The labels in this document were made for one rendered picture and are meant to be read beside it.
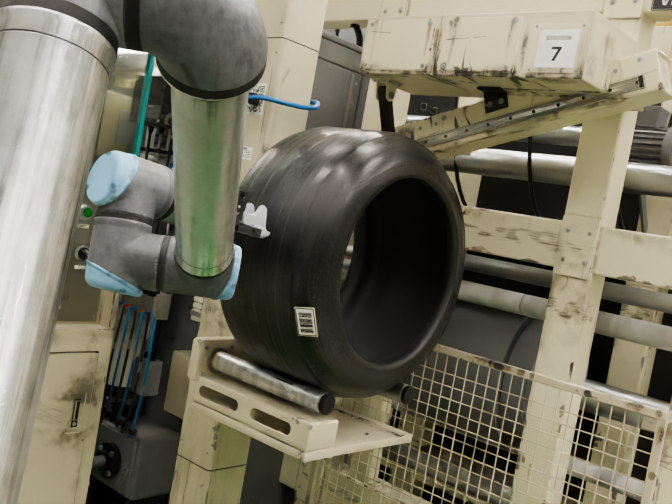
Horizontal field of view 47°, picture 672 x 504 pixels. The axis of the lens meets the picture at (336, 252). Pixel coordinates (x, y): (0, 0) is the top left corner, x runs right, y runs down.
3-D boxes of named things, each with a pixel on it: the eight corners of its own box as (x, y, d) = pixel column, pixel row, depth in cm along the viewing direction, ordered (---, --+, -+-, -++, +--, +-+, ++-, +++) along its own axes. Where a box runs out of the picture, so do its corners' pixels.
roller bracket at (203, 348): (185, 378, 176) (193, 336, 176) (305, 371, 206) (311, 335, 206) (195, 382, 174) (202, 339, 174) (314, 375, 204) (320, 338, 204)
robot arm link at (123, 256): (152, 297, 119) (165, 217, 121) (75, 286, 118) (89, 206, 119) (158, 300, 128) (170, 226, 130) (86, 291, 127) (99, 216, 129)
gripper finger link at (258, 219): (285, 212, 148) (251, 200, 141) (277, 242, 148) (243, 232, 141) (274, 210, 150) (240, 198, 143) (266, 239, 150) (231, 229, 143)
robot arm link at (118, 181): (77, 208, 123) (87, 147, 125) (141, 225, 133) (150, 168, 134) (112, 207, 117) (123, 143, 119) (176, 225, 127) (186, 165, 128)
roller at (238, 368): (213, 373, 179) (205, 359, 176) (226, 359, 181) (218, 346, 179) (325, 420, 156) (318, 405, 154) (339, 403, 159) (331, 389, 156)
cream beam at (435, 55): (356, 73, 199) (366, 16, 198) (412, 96, 218) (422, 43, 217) (581, 79, 160) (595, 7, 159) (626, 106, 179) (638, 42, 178)
